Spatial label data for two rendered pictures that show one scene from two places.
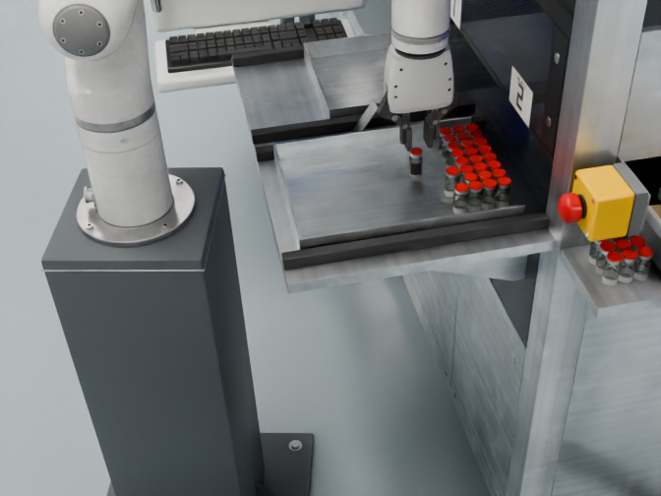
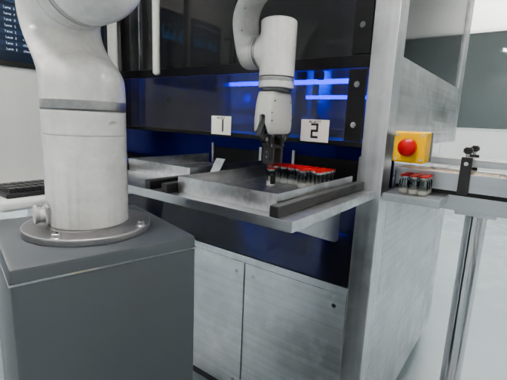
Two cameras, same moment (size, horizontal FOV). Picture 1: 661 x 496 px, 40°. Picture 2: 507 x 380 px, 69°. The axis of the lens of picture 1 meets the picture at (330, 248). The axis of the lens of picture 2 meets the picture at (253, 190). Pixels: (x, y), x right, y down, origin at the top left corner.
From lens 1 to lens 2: 104 cm
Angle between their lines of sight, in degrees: 48
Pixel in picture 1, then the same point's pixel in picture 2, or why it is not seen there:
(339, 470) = not seen: outside the picture
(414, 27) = (286, 68)
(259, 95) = not seen: hidden behind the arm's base
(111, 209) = (85, 209)
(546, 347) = (373, 271)
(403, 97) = (275, 121)
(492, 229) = (350, 188)
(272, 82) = not seen: hidden behind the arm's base
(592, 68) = (394, 71)
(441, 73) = (289, 108)
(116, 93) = (110, 70)
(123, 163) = (108, 150)
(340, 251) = (302, 200)
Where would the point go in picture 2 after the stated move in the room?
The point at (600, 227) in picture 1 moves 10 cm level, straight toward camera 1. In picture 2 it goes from (425, 153) to (465, 157)
